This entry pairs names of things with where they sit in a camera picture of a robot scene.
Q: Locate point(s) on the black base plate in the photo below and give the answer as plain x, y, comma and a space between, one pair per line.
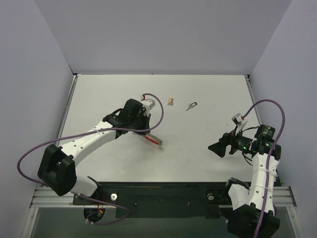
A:
164, 209

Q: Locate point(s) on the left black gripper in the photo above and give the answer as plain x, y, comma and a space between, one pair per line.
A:
142, 127

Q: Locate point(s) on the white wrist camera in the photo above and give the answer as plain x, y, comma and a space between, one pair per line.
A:
147, 105
240, 123

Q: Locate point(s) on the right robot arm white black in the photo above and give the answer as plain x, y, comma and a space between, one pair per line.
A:
253, 213

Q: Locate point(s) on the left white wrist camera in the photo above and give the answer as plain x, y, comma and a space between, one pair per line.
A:
147, 105

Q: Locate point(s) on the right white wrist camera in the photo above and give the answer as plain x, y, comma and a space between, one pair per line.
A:
240, 123

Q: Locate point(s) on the aluminium frame rail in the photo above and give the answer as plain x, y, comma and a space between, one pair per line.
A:
46, 198

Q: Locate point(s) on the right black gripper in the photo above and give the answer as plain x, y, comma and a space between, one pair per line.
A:
230, 144

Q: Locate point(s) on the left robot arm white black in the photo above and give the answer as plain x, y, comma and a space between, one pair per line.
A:
58, 165

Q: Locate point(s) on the key with black ring tag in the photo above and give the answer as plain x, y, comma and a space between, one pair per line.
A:
191, 105

